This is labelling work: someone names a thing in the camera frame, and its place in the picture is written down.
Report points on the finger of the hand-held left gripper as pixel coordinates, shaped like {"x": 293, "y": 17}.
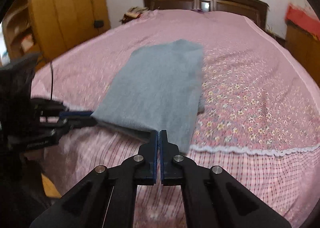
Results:
{"x": 76, "y": 114}
{"x": 80, "y": 123}

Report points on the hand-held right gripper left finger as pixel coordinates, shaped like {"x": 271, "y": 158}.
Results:
{"x": 155, "y": 160}

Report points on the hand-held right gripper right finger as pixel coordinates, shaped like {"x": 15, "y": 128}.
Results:
{"x": 163, "y": 160}

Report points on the grey fleece pants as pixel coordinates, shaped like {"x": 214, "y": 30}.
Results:
{"x": 155, "y": 85}

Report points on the yellow wooden wardrobe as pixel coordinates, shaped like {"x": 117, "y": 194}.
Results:
{"x": 67, "y": 7}

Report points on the pink floral bedspread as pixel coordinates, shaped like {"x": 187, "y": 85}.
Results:
{"x": 250, "y": 92}

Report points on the pile of patterned cloth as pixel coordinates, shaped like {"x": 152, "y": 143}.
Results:
{"x": 132, "y": 14}

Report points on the low wooden cabinet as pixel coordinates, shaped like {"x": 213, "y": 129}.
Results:
{"x": 300, "y": 42}

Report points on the red and white floral curtain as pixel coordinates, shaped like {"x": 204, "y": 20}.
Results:
{"x": 301, "y": 19}

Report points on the small black wall box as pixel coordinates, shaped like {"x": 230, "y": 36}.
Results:
{"x": 99, "y": 23}

